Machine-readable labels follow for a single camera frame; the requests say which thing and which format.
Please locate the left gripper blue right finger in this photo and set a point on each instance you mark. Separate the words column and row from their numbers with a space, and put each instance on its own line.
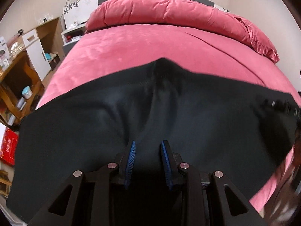
column 170, row 162

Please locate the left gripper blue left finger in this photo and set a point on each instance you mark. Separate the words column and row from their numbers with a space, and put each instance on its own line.
column 125, row 161

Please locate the black pants with embroidery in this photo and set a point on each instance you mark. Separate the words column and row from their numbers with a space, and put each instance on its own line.
column 65, row 170

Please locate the pink bed sheet mattress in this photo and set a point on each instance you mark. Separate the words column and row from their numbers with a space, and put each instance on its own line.
column 117, row 48

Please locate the red cardboard box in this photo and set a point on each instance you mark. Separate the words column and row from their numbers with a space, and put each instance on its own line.
column 9, row 140

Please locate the light blue lidded container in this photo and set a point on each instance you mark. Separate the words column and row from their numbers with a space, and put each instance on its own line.
column 27, row 92

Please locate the wooden shelf table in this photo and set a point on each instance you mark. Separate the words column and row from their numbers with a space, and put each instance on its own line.
column 18, row 76

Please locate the grey white bedside table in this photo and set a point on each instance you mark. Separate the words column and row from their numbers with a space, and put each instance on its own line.
column 72, row 36

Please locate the white cabinet with door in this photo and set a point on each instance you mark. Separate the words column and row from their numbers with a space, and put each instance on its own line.
column 45, row 38

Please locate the pink folded duvet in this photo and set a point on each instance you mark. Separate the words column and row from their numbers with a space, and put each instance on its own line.
column 183, row 13

